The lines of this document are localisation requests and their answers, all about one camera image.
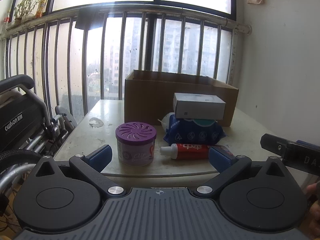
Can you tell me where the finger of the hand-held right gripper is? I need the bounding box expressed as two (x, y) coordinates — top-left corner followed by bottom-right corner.
(296, 140), (320, 148)
(260, 133), (288, 159)

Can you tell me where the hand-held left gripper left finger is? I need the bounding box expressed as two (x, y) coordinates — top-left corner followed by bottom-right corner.
(35, 144), (125, 200)

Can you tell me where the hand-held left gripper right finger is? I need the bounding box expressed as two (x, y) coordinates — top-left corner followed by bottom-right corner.
(196, 146), (287, 200)

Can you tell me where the red toothpaste tube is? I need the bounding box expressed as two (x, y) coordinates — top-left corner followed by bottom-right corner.
(159, 143), (235, 160)

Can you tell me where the purple air freshener can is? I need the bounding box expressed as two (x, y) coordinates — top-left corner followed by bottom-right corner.
(115, 122), (157, 167)

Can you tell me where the blue wet wipes pack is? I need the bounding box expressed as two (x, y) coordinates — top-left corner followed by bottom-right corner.
(163, 114), (227, 147)

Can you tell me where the small white box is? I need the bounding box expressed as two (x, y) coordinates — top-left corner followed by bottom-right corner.
(173, 92), (226, 120)

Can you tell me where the white plastic packet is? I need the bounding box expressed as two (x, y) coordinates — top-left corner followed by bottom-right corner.
(157, 112), (175, 133)

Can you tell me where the brown cardboard box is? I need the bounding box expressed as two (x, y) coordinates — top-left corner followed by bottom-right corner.
(124, 69), (239, 127)

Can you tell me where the person's right hand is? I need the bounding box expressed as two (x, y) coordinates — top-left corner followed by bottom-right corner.
(306, 182), (320, 230)

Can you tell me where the black folded wheelchair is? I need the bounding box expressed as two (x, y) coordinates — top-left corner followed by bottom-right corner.
(0, 74), (78, 230)

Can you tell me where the dark cloth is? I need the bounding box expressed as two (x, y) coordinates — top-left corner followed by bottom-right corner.
(74, 7), (107, 32)

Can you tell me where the metal window railing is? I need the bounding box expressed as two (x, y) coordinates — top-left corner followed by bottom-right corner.
(0, 4), (252, 124)

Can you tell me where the orange drink bottle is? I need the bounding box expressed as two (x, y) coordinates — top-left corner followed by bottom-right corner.
(35, 0), (48, 18)

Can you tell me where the small potted plant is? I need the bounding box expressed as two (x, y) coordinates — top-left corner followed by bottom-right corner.
(14, 0), (40, 24)

